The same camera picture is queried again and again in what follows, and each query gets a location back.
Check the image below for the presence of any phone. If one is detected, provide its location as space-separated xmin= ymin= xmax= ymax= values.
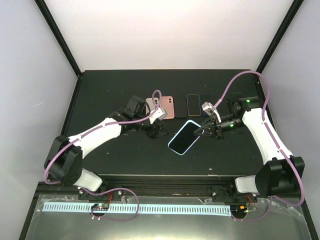
xmin=167 ymin=120 xmax=201 ymax=156
xmin=160 ymin=96 xmax=175 ymax=120
xmin=145 ymin=97 xmax=159 ymax=111

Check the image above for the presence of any black smartphone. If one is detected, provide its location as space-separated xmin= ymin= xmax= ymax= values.
xmin=186 ymin=94 xmax=202 ymax=117
xmin=174 ymin=97 xmax=188 ymax=119

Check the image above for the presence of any blue smartphone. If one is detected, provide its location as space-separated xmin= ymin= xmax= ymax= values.
xmin=199 ymin=94 xmax=212 ymax=116

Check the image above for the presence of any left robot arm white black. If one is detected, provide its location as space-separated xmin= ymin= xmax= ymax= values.
xmin=43 ymin=96 xmax=168 ymax=200

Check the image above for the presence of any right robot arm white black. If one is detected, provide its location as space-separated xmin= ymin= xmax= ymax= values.
xmin=194 ymin=92 xmax=305 ymax=202

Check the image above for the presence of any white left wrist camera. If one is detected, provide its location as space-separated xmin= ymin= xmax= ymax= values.
xmin=149 ymin=107 xmax=167 ymax=124

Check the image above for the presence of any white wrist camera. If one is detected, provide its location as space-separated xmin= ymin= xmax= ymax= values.
xmin=201 ymin=101 xmax=216 ymax=116
xmin=149 ymin=107 xmax=167 ymax=124

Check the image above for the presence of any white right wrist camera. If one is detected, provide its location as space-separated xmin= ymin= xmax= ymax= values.
xmin=201 ymin=101 xmax=216 ymax=116

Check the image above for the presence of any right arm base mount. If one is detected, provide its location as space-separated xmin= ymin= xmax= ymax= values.
xmin=211 ymin=185 xmax=258 ymax=204

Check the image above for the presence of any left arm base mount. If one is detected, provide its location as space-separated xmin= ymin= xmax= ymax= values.
xmin=78 ymin=183 xmax=124 ymax=202

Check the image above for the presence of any white slotted cable duct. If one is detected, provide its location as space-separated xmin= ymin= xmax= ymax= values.
xmin=41 ymin=202 xmax=232 ymax=217

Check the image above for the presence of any right black frame post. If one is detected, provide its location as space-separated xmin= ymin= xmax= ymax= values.
xmin=254 ymin=0 xmax=307 ymax=76

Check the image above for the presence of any black frame post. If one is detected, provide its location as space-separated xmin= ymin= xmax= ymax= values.
xmin=34 ymin=0 xmax=82 ymax=77
xmin=254 ymin=0 xmax=307 ymax=76

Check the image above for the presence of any left black frame post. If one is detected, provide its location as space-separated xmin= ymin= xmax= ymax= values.
xmin=34 ymin=0 xmax=82 ymax=77

